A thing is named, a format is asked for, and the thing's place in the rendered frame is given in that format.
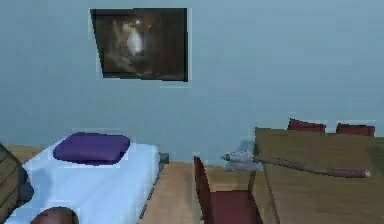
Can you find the dark red chair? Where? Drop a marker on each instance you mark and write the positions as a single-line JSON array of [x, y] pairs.
[[355, 129], [306, 126], [230, 206]]

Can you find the purple pillow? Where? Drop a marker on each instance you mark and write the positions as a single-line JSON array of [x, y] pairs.
[[90, 148]]

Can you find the grey headed axe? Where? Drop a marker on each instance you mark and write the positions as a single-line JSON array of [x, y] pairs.
[[293, 166]]

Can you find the light blue bed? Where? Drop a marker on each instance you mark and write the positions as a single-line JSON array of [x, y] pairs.
[[96, 186]]

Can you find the brown wooden table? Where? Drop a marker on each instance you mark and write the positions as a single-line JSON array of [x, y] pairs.
[[320, 186]]

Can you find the brown round ball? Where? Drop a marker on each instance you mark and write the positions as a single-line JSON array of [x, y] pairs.
[[55, 216]]

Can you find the olive green striped object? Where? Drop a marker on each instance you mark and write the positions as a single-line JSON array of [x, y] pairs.
[[9, 181]]

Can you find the dark framed wall picture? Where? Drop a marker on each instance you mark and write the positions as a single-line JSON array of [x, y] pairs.
[[143, 43]]

